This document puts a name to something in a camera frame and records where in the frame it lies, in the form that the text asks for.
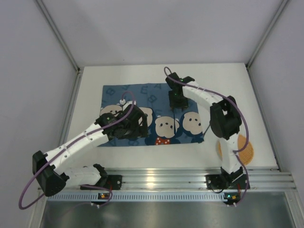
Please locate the blue cartoon placemat cloth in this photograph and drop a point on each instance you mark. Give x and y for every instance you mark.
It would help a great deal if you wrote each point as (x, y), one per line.
(153, 100)

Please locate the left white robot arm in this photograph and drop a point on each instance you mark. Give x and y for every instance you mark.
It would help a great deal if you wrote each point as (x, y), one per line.
(53, 170)

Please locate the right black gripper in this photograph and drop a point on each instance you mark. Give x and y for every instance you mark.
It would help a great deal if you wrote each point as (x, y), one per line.
(178, 102)

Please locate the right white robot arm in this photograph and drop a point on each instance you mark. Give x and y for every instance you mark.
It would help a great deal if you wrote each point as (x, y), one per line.
(225, 120)

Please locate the aluminium corner post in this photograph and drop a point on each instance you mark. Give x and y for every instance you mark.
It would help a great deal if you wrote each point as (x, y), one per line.
(51, 23)
(269, 28)

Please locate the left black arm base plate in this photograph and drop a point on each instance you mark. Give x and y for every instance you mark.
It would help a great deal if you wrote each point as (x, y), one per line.
(113, 182)

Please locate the aluminium mounting rail frame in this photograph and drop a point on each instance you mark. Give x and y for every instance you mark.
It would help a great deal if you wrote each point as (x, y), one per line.
(156, 168)

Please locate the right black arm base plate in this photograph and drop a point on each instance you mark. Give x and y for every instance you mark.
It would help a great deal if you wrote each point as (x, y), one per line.
(226, 182)

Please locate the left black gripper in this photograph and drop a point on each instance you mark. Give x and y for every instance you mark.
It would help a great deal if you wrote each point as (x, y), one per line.
(143, 124)

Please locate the left aluminium corner post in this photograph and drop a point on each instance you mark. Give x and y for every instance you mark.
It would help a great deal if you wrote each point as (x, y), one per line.
(51, 23)

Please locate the perforated metal cable strip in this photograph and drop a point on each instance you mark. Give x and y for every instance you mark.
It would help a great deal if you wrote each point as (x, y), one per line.
(120, 196)

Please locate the orange woven round coaster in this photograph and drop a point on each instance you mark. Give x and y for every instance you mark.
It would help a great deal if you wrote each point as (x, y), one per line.
(246, 155)

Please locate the right aluminium corner post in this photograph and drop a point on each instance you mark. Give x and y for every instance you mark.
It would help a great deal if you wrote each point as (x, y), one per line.
(269, 28)

